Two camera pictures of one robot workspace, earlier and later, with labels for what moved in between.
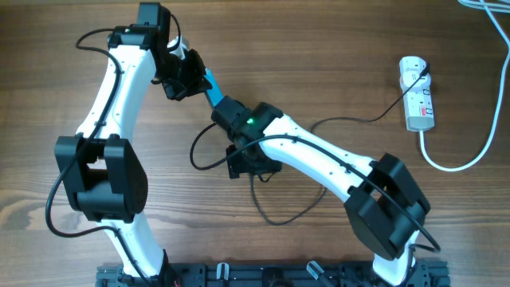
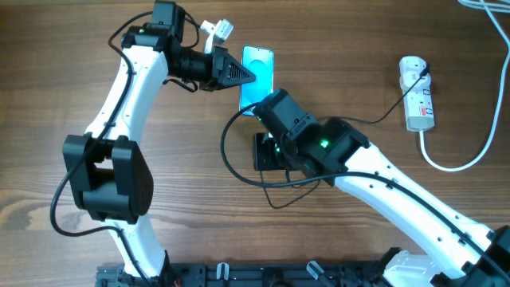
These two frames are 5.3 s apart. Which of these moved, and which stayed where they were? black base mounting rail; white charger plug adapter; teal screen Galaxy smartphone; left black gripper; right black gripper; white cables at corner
Moved: left black gripper; teal screen Galaxy smartphone; right black gripper
Stayed: white charger plug adapter; white cables at corner; black base mounting rail
